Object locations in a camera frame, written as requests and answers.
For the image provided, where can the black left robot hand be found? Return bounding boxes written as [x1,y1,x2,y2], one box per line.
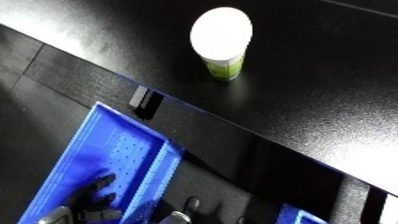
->
[65,174,125,224]

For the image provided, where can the white paper cup green band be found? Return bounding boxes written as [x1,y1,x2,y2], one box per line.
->
[188,6,256,82]

